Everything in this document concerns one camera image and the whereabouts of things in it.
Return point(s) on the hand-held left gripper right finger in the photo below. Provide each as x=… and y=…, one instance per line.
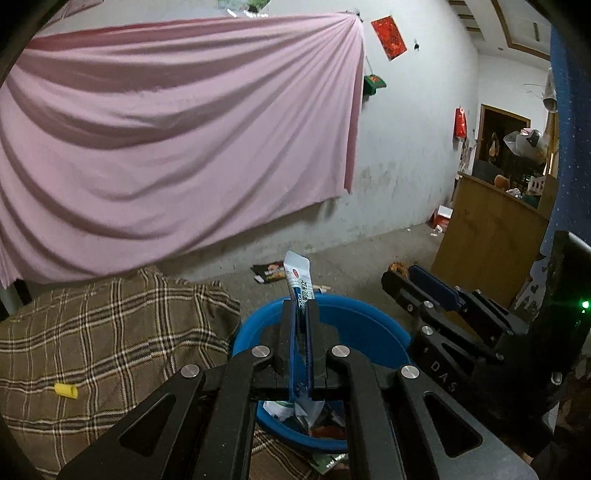
x=310, y=360

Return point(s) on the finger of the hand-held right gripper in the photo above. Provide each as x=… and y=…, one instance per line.
x=434, y=284
x=401, y=293

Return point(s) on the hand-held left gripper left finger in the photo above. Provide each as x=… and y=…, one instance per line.
x=295, y=360

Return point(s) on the blue plastic basin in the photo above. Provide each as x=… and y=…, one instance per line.
x=369, y=323

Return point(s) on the white blue sachet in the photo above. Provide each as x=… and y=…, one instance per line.
x=295, y=272

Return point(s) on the orange crumpled wrapper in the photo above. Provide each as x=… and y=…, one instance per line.
x=398, y=268

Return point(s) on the white green packet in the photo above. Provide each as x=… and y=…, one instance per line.
x=277, y=410

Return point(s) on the red white box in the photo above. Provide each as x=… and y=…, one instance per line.
x=442, y=217

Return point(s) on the heart print cloth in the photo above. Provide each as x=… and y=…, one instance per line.
x=531, y=290

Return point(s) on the wooden cabinet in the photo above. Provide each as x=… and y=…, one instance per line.
x=489, y=240

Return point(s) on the small wooden stick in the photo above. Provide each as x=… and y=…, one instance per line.
x=322, y=289

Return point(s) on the red snack wrapper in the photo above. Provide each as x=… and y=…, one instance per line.
x=328, y=431

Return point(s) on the dark snack packet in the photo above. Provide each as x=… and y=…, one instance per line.
x=270, y=272

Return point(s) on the dark green wrapper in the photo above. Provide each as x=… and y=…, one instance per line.
x=328, y=463

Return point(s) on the red hanging packet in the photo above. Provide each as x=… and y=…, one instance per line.
x=461, y=123

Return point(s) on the clear hanging plastic bag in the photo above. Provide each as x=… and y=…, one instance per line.
x=524, y=144

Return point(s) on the brown plaid blanket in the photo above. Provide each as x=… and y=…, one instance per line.
x=115, y=332

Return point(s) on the blue dotted cloth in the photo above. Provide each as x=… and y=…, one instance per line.
x=572, y=138

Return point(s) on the green hanging dustpan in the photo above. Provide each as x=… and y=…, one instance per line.
x=374, y=83

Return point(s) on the small yellow tube piece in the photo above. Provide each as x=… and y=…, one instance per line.
x=66, y=390

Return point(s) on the pink hanging sheet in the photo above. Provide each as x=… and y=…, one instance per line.
x=161, y=138

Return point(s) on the wooden door frame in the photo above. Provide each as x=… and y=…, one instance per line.
x=491, y=138

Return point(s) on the red paper wall sign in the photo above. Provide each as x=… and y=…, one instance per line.
x=388, y=37

